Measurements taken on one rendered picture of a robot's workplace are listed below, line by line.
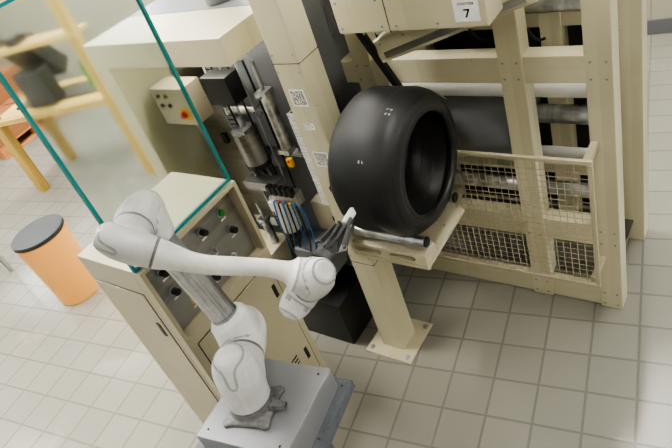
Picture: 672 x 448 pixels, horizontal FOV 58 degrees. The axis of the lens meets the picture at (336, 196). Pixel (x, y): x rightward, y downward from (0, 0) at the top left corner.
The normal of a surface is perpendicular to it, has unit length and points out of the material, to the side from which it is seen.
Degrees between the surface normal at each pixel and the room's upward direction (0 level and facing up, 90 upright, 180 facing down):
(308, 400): 5
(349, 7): 90
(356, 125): 28
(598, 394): 0
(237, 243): 90
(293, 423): 5
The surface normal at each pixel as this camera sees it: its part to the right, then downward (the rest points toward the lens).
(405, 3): -0.51, 0.62
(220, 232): 0.80, 0.11
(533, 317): -0.29, -0.77
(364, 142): -0.56, -0.17
